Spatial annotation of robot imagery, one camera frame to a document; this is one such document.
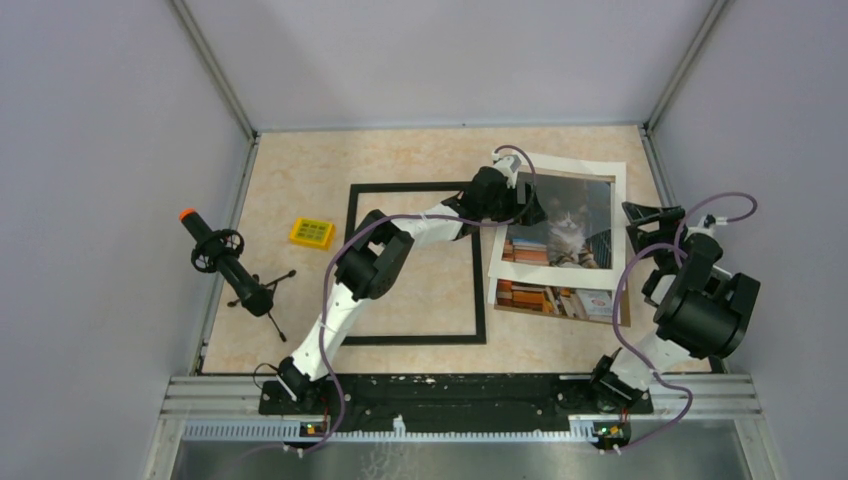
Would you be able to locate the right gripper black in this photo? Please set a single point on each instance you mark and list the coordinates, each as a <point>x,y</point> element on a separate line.
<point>637,214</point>

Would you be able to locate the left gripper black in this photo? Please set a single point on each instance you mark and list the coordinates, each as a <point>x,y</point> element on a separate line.
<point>516,210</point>

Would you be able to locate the cat photo print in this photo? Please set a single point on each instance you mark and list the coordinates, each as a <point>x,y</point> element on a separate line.
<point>576,228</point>

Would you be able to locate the white photo mat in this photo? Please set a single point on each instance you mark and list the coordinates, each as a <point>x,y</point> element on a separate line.
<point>597,279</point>

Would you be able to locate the black picture frame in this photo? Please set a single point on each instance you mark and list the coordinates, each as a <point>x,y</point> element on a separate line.
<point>479,337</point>

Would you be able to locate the brown frame backing board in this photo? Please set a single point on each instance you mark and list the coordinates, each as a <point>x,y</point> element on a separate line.
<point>577,304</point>

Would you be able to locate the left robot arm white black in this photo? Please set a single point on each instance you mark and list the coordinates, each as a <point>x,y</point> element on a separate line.
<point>368,265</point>

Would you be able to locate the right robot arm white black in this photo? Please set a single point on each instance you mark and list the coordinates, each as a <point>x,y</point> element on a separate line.
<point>701,311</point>

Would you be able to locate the yellow small tray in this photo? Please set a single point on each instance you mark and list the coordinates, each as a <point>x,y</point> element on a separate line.
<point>312,233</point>

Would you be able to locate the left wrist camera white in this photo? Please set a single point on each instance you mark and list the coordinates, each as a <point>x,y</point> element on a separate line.
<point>508,165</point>

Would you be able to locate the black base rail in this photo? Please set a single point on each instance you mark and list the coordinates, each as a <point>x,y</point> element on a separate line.
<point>448,403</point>

